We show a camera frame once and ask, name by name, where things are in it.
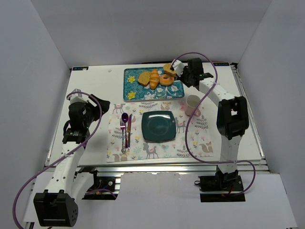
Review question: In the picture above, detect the brown bread slice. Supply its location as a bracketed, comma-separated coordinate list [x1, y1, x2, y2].
[163, 63, 176, 77]

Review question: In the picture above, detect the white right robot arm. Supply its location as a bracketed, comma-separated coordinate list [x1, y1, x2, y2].
[106, 58, 249, 179]

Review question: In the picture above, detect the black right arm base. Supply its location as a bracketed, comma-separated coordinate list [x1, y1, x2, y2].
[194, 172, 246, 203]

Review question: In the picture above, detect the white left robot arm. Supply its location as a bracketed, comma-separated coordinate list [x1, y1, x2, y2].
[33, 93, 110, 227]

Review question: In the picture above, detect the round brown bread half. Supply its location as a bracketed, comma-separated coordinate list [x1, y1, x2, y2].
[138, 71, 151, 86]

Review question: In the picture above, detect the iridescent purple spoon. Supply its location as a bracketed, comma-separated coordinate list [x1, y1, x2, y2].
[122, 113, 129, 151]

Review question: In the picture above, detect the black right corner label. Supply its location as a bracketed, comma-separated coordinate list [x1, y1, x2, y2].
[214, 62, 230, 67]

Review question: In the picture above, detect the iridescent purple fork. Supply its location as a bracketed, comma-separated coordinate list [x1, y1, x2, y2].
[120, 119, 125, 151]

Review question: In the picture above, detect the pink and white mug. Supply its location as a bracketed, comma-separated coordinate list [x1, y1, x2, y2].
[185, 95, 201, 117]

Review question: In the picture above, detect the glazed orange doughnut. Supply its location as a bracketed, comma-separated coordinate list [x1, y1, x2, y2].
[159, 74, 175, 86]

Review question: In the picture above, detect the teal floral serving tray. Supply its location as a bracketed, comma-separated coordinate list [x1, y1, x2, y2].
[123, 67, 184, 102]

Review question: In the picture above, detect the iridescent table knife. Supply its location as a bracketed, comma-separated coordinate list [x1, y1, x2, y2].
[125, 114, 132, 149]

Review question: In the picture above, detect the striped golden croissant roll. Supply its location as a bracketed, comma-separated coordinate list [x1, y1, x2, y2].
[150, 69, 160, 90]

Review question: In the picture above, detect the black table corner label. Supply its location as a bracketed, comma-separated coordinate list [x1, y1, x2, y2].
[72, 66, 89, 71]

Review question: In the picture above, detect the animal print paper placemat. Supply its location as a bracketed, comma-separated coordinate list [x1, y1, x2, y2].
[106, 100, 213, 162]

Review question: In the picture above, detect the dark teal square plate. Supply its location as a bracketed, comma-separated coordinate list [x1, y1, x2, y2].
[141, 110, 176, 143]

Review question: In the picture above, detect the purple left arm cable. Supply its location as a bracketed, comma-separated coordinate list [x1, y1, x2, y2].
[12, 93, 118, 229]

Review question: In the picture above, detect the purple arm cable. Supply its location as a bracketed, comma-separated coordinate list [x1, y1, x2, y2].
[171, 52, 256, 196]
[12, 93, 118, 229]

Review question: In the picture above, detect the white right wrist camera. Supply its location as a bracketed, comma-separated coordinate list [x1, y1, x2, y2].
[170, 60, 184, 77]

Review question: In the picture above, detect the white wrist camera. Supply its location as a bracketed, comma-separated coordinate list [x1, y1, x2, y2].
[170, 60, 184, 77]
[68, 89, 87, 104]

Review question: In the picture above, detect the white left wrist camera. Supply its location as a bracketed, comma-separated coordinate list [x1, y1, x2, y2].
[68, 89, 87, 104]

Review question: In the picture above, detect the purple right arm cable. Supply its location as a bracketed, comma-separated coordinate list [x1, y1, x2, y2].
[171, 52, 256, 196]

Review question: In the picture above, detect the aluminium table frame rail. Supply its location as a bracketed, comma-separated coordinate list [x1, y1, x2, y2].
[44, 62, 271, 177]

